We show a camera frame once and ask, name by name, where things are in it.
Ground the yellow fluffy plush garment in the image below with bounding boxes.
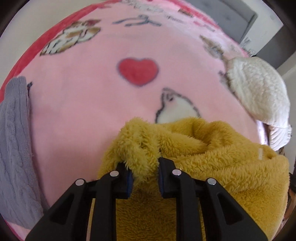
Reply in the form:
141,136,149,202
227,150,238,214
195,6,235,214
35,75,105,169
98,118,290,240

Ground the grey knitted sweater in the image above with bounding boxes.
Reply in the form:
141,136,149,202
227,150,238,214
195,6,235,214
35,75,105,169
1,76,48,229

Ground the white fleece garment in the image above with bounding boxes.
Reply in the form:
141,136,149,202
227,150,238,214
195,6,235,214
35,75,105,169
226,57,292,151

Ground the pink cartoon print blanket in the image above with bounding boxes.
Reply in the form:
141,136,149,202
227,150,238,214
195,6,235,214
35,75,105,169
1,1,263,209

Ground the grey upholstered headboard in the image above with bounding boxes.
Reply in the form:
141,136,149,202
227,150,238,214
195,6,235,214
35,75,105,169
189,0,258,43

